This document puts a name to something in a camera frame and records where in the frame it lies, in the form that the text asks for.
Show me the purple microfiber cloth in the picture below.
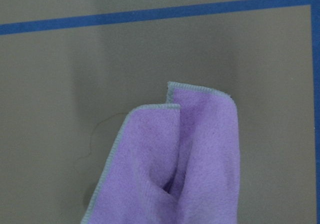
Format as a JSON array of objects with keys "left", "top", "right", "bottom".
[{"left": 82, "top": 82, "right": 240, "bottom": 224}]

